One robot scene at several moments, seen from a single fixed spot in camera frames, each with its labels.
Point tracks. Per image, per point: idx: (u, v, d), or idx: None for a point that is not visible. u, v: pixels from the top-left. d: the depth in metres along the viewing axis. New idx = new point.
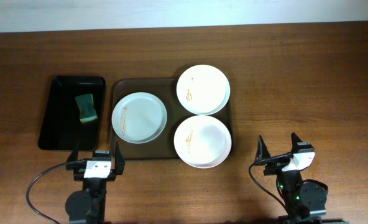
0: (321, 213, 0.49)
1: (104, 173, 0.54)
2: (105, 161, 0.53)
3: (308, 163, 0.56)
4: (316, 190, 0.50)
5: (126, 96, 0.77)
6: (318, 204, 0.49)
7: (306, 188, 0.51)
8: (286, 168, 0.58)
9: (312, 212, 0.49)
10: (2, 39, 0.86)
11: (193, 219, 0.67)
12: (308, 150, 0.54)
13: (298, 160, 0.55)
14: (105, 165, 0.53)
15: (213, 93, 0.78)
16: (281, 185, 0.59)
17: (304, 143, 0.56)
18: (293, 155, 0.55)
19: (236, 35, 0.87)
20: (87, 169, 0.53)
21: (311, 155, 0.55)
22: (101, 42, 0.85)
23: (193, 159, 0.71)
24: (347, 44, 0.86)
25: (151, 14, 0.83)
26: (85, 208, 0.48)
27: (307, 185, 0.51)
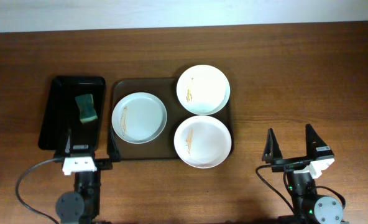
0: None
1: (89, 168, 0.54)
2: (84, 157, 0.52)
3: (325, 168, 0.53)
4: (331, 205, 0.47)
5: (127, 96, 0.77)
6: (332, 221, 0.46)
7: (321, 204, 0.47)
8: (300, 172, 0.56)
9: None
10: (3, 40, 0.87)
11: (193, 219, 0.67)
12: (327, 157, 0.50)
13: (314, 170, 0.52)
14: (86, 162, 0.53)
15: (214, 92, 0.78)
16: (289, 187, 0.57)
17: (324, 148, 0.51)
18: (310, 163, 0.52)
19: (236, 35, 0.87)
20: (67, 167, 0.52)
21: (329, 162, 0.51)
22: (102, 42, 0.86)
23: (193, 158, 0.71)
24: (348, 43, 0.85)
25: (151, 15, 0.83)
26: (77, 210, 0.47)
27: (322, 200, 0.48)
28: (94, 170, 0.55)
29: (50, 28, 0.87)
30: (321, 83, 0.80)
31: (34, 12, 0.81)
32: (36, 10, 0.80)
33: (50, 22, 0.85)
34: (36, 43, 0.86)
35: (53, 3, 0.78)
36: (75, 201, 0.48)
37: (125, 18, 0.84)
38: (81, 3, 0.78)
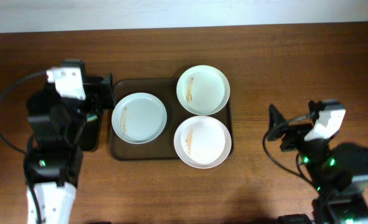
0: (366, 178, 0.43)
1: (76, 86, 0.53)
2: (73, 67, 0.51)
3: (337, 124, 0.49)
4: (357, 152, 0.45)
5: (127, 96, 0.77)
6: (360, 167, 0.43)
7: (344, 151, 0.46)
8: (311, 134, 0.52)
9: (355, 178, 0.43)
10: (3, 40, 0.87)
11: (193, 219, 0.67)
12: (336, 106, 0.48)
13: (324, 121, 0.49)
14: (74, 73, 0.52)
15: (214, 92, 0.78)
16: (306, 159, 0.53)
17: (330, 101, 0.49)
18: (318, 115, 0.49)
19: (236, 35, 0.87)
20: (52, 76, 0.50)
21: (340, 114, 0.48)
22: (102, 42, 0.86)
23: (193, 158, 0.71)
24: (348, 43, 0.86)
25: (151, 15, 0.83)
26: (50, 106, 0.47)
27: (344, 148, 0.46)
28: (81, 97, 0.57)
29: (50, 28, 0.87)
30: (321, 84, 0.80)
31: (34, 12, 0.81)
32: (37, 11, 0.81)
33: (50, 22, 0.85)
34: (37, 43, 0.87)
35: (53, 4, 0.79)
36: (51, 99, 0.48)
37: (125, 19, 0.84)
38: (81, 4, 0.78)
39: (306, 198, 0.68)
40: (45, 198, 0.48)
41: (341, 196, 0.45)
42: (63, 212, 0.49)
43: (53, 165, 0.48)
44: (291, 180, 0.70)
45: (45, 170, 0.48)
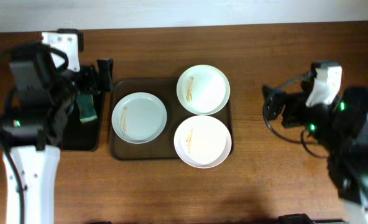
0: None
1: (71, 50, 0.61)
2: (70, 34, 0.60)
3: (337, 82, 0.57)
4: (362, 94, 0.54)
5: (127, 96, 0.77)
6: (365, 102, 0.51)
7: (349, 95, 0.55)
8: (315, 88, 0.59)
9: None
10: (3, 40, 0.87)
11: (193, 219, 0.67)
12: (332, 65, 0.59)
13: (323, 75, 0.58)
14: (69, 38, 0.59)
15: (214, 91, 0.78)
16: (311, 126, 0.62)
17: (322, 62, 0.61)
18: (317, 70, 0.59)
19: (236, 35, 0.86)
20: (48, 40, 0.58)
21: (337, 71, 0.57)
22: (102, 42, 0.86)
23: (193, 158, 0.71)
24: (348, 43, 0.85)
25: (151, 15, 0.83)
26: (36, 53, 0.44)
27: (352, 91, 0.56)
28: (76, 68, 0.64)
29: None
30: None
31: (34, 12, 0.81)
32: (37, 11, 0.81)
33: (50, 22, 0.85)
34: None
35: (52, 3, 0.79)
36: (36, 48, 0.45)
37: (125, 18, 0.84)
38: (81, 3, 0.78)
39: (307, 198, 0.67)
40: (22, 163, 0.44)
41: (357, 147, 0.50)
42: (45, 178, 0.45)
43: (28, 121, 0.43)
44: (291, 180, 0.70)
45: (20, 129, 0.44)
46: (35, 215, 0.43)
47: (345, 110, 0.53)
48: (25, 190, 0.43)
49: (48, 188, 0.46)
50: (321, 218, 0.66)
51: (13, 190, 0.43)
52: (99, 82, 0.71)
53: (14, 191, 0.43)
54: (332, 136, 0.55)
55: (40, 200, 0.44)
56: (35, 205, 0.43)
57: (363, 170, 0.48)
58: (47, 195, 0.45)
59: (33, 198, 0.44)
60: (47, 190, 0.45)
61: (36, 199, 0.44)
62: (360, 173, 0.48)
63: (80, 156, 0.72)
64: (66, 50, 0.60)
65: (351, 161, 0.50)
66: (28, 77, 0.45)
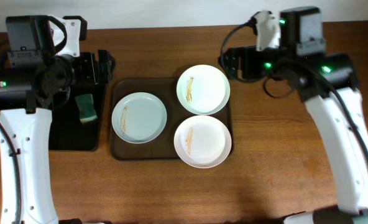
0: (316, 12, 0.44)
1: (74, 32, 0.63)
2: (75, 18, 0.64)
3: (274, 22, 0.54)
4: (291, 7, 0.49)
5: (127, 96, 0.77)
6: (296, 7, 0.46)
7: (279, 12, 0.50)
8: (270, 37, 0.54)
9: (304, 17, 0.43)
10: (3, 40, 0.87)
11: (193, 219, 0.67)
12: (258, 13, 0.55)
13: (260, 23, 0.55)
14: (73, 22, 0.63)
15: (214, 91, 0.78)
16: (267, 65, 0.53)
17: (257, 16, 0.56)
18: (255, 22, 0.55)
19: (236, 35, 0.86)
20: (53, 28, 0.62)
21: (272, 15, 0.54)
22: (102, 42, 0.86)
23: (193, 158, 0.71)
24: (348, 45, 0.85)
25: (151, 15, 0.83)
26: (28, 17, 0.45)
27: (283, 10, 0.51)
28: (76, 55, 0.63)
29: None
30: None
31: (34, 12, 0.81)
32: (36, 12, 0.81)
33: None
34: None
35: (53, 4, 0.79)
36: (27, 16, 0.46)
37: (125, 19, 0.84)
38: (80, 4, 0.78)
39: (306, 197, 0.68)
40: (12, 127, 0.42)
41: (308, 50, 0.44)
42: (38, 141, 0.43)
43: (14, 80, 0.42)
44: (291, 180, 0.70)
45: (8, 91, 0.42)
46: (30, 179, 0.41)
47: (283, 23, 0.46)
48: (18, 154, 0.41)
49: (41, 153, 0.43)
50: None
51: (5, 155, 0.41)
52: (99, 74, 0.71)
53: (5, 156, 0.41)
54: (273, 60, 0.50)
55: (34, 163, 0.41)
56: (29, 169, 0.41)
57: (314, 63, 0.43)
58: (41, 158, 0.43)
59: (27, 162, 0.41)
60: (40, 154, 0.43)
61: (30, 163, 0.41)
62: (316, 68, 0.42)
63: (80, 156, 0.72)
64: (69, 32, 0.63)
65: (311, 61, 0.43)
66: (23, 39, 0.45)
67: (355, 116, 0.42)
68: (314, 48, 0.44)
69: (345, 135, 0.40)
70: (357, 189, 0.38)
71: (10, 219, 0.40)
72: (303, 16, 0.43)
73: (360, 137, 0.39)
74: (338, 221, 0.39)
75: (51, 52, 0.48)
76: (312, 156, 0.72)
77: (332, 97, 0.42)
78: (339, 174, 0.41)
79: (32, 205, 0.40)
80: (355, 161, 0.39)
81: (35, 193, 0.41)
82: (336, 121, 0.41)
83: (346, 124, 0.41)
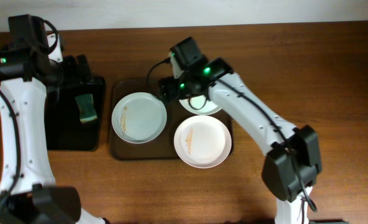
0: (189, 40, 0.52)
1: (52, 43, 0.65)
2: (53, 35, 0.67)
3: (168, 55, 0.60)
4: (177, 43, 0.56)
5: (126, 96, 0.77)
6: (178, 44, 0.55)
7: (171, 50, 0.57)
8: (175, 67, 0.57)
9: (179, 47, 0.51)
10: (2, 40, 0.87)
11: (193, 219, 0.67)
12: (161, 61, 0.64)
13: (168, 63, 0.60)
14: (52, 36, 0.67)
15: None
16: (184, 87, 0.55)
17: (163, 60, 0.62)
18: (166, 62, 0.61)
19: (236, 35, 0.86)
20: None
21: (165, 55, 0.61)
22: (101, 42, 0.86)
23: (193, 158, 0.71)
24: (347, 44, 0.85)
25: (150, 15, 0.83)
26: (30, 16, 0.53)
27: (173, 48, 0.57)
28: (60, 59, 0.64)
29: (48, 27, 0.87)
30: (321, 84, 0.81)
31: (34, 12, 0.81)
32: (36, 11, 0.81)
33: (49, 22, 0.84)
34: None
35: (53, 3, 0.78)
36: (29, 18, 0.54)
37: (125, 18, 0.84)
38: (81, 3, 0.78)
39: None
40: (12, 94, 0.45)
41: (193, 68, 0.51)
42: (35, 107, 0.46)
43: (15, 56, 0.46)
44: None
45: (8, 67, 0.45)
46: (28, 139, 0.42)
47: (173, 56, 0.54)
48: (17, 116, 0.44)
49: (38, 119, 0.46)
50: (321, 218, 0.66)
51: (5, 116, 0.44)
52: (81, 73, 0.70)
53: (5, 118, 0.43)
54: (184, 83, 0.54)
55: (32, 125, 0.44)
56: (27, 130, 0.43)
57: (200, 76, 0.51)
58: (38, 126, 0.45)
59: (25, 124, 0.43)
60: (38, 121, 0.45)
61: (28, 124, 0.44)
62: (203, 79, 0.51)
63: (80, 156, 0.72)
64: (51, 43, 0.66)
65: (191, 75, 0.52)
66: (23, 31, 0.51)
67: (239, 85, 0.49)
68: (193, 63, 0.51)
69: (237, 102, 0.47)
70: (262, 132, 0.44)
71: (10, 175, 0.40)
72: (179, 45, 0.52)
73: (248, 99, 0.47)
74: (282, 180, 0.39)
75: (43, 43, 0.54)
76: None
77: (217, 83, 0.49)
78: (252, 135, 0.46)
79: (32, 160, 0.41)
80: (251, 116, 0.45)
81: (34, 149, 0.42)
82: (224, 96, 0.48)
83: (231, 93, 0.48)
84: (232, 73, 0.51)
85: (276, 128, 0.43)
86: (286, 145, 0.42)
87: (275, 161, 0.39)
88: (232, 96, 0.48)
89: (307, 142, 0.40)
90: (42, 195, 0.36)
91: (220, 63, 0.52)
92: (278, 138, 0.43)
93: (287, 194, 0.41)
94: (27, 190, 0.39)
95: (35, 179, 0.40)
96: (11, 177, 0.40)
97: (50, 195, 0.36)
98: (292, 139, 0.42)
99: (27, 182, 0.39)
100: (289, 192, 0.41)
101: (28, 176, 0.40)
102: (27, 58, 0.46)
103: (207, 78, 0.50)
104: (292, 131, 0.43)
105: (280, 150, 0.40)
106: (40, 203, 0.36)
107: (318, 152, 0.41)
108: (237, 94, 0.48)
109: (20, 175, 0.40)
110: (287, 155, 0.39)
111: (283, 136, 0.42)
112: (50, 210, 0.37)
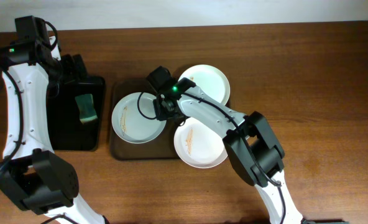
0: (158, 69, 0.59)
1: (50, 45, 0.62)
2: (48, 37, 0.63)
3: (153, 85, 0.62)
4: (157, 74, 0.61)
5: (126, 96, 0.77)
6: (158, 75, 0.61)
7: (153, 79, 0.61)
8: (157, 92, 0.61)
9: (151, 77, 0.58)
10: (2, 40, 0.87)
11: (193, 219, 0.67)
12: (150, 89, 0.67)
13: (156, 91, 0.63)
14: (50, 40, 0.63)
15: (214, 91, 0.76)
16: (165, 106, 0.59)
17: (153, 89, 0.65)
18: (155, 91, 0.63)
19: (236, 35, 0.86)
20: None
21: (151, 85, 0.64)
22: (101, 42, 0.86)
23: (193, 158, 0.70)
24: (347, 43, 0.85)
25: (150, 15, 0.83)
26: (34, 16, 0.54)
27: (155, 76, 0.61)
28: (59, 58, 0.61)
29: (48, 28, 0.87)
30: (321, 84, 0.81)
31: (34, 12, 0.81)
32: (36, 11, 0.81)
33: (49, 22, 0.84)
34: None
35: (53, 4, 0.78)
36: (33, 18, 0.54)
37: (125, 18, 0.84)
38: (80, 3, 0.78)
39: (306, 197, 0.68)
40: (17, 74, 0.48)
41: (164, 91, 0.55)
42: (38, 87, 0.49)
43: (20, 46, 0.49)
44: (291, 180, 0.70)
45: (13, 56, 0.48)
46: (30, 112, 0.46)
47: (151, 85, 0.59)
48: (22, 93, 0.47)
49: (40, 98, 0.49)
50: (321, 218, 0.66)
51: (10, 92, 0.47)
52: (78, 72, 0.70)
53: (12, 95, 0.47)
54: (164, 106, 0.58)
55: (35, 102, 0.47)
56: (30, 105, 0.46)
57: (170, 96, 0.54)
58: (40, 104, 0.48)
59: (28, 100, 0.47)
60: (40, 100, 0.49)
61: (32, 99, 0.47)
62: (173, 98, 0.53)
63: (81, 156, 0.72)
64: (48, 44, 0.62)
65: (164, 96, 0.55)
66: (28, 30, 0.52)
67: (201, 92, 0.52)
68: (162, 85, 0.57)
69: (199, 107, 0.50)
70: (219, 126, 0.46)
71: (13, 140, 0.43)
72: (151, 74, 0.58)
73: (207, 102, 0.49)
74: (241, 160, 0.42)
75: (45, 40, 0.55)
76: (312, 156, 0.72)
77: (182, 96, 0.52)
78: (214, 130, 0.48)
79: (33, 129, 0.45)
80: (210, 116, 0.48)
81: (36, 120, 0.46)
82: (188, 104, 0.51)
83: (193, 99, 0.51)
84: (194, 86, 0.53)
85: (229, 119, 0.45)
86: (240, 130, 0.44)
87: (229, 145, 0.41)
88: (194, 102, 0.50)
89: (257, 124, 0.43)
90: (41, 160, 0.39)
91: (186, 82, 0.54)
92: (231, 126, 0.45)
93: (251, 175, 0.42)
94: (27, 155, 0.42)
95: (36, 145, 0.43)
96: (13, 142, 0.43)
97: (48, 160, 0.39)
98: (245, 125, 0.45)
99: (27, 147, 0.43)
100: (254, 174, 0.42)
101: (30, 142, 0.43)
102: (30, 48, 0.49)
103: (175, 94, 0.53)
104: (243, 118, 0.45)
105: (234, 135, 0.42)
106: (40, 167, 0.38)
107: (271, 132, 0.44)
108: (197, 99, 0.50)
109: (22, 141, 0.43)
110: (240, 139, 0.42)
111: (235, 124, 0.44)
112: (48, 175, 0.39)
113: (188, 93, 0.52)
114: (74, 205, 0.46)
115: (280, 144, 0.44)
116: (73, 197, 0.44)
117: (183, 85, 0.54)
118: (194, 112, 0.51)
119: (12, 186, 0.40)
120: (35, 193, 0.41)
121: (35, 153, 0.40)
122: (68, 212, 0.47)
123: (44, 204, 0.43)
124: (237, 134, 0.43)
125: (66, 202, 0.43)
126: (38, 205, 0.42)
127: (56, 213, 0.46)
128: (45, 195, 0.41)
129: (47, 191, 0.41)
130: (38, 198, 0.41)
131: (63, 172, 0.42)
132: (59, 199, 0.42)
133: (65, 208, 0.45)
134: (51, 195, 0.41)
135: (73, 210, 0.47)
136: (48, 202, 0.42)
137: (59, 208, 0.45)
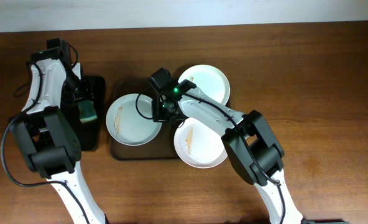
0: (160, 70, 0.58)
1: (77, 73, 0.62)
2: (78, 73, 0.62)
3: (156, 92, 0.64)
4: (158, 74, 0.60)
5: (122, 96, 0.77)
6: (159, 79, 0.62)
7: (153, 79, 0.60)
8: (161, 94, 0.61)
9: (153, 79, 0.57)
10: (0, 40, 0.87)
11: (193, 219, 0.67)
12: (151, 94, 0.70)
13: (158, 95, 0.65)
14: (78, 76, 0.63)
15: (212, 93, 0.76)
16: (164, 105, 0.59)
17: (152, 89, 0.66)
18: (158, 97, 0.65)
19: (236, 35, 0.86)
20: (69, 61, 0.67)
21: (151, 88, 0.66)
22: (101, 41, 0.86)
23: (193, 158, 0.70)
24: (347, 43, 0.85)
25: (151, 15, 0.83)
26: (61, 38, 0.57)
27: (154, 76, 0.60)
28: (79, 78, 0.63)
29: (47, 27, 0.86)
30: (321, 83, 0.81)
31: (34, 12, 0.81)
32: (35, 11, 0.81)
33: (49, 22, 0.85)
34: (35, 43, 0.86)
35: (52, 4, 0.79)
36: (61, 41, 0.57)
37: (126, 18, 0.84)
38: (80, 3, 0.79)
39: (306, 197, 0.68)
40: (43, 63, 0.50)
41: (163, 91, 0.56)
42: (57, 73, 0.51)
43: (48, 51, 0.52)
44: (291, 180, 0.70)
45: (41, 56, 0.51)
46: (48, 84, 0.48)
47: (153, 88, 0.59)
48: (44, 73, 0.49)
49: (58, 82, 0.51)
50: (321, 218, 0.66)
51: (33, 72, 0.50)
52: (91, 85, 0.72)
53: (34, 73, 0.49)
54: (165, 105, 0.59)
55: (54, 81, 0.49)
56: (50, 80, 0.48)
57: (169, 96, 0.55)
58: (56, 85, 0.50)
59: (50, 79, 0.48)
60: (57, 82, 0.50)
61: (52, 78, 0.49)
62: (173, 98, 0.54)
63: None
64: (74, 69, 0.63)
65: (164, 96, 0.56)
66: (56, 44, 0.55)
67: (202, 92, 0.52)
68: (163, 87, 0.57)
69: (199, 107, 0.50)
70: (218, 124, 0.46)
71: (31, 99, 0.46)
72: (152, 75, 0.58)
73: (207, 102, 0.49)
74: (242, 157, 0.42)
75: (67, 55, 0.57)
76: (312, 156, 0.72)
77: (183, 96, 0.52)
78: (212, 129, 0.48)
79: (48, 96, 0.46)
80: (210, 115, 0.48)
81: (53, 91, 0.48)
82: (188, 105, 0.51)
83: (193, 100, 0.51)
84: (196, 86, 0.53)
85: (228, 117, 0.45)
86: (239, 128, 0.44)
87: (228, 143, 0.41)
88: (194, 102, 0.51)
89: (256, 123, 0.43)
90: (51, 114, 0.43)
91: (187, 83, 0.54)
92: (230, 125, 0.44)
93: (251, 171, 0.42)
94: (41, 111, 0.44)
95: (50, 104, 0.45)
96: (32, 101, 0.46)
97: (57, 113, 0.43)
98: (243, 124, 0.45)
99: (41, 106, 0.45)
100: (253, 173, 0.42)
101: (44, 103, 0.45)
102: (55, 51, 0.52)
103: (176, 95, 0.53)
104: (241, 117, 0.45)
105: (232, 134, 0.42)
106: (49, 121, 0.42)
107: (270, 130, 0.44)
108: (197, 99, 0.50)
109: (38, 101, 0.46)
110: (240, 137, 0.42)
111: (235, 122, 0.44)
112: (57, 128, 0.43)
113: (191, 94, 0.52)
114: (76, 172, 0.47)
115: (279, 143, 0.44)
116: (75, 162, 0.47)
117: (183, 86, 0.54)
118: (195, 112, 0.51)
119: (23, 138, 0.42)
120: (43, 150, 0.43)
121: (46, 109, 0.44)
122: (69, 180, 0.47)
123: (49, 165, 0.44)
124: (236, 132, 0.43)
125: (69, 164, 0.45)
126: (43, 164, 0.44)
127: (58, 180, 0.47)
128: (51, 152, 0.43)
129: (53, 149, 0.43)
130: (46, 157, 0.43)
131: (69, 132, 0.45)
132: (63, 159, 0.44)
133: (67, 174, 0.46)
134: (57, 153, 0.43)
135: (74, 180, 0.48)
136: (53, 162, 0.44)
137: (62, 173, 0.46)
